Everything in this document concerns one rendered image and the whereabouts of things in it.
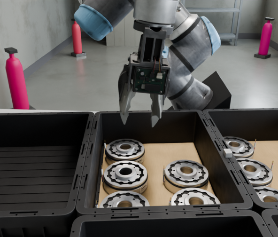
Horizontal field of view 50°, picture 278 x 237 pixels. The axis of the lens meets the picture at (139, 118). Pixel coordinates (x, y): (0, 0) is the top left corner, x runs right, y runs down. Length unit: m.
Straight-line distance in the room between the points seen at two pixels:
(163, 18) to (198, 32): 0.48
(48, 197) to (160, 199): 0.25
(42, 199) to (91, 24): 0.39
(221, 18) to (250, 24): 0.62
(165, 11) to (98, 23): 0.15
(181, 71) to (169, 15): 0.49
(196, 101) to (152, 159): 0.30
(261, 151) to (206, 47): 0.36
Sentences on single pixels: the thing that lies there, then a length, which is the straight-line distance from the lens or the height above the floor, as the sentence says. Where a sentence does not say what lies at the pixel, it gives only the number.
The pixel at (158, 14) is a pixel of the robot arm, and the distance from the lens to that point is 0.52.
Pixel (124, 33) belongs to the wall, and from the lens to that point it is 5.91.
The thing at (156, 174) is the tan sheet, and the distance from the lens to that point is 0.75.
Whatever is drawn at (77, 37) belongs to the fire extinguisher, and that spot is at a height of 0.31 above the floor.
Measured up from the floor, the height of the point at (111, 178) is 0.86.
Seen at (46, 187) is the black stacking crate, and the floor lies 0.83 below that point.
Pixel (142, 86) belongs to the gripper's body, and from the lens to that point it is 0.53.
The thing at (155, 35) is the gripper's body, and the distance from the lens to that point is 0.51.
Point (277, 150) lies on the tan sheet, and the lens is 0.93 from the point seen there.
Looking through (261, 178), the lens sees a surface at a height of 0.86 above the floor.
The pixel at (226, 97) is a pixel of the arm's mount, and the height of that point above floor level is 0.92.
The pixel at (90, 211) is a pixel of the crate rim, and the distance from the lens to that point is 0.52.
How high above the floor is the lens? 1.28
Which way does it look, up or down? 26 degrees down
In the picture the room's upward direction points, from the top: straight up
